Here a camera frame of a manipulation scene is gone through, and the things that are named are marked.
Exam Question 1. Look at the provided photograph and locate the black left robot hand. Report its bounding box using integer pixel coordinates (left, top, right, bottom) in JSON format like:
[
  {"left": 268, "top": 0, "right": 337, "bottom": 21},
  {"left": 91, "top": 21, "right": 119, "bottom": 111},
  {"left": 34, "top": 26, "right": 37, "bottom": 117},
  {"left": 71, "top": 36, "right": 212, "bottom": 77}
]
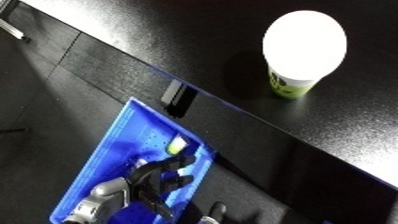
[{"left": 120, "top": 154, "right": 198, "bottom": 224}]

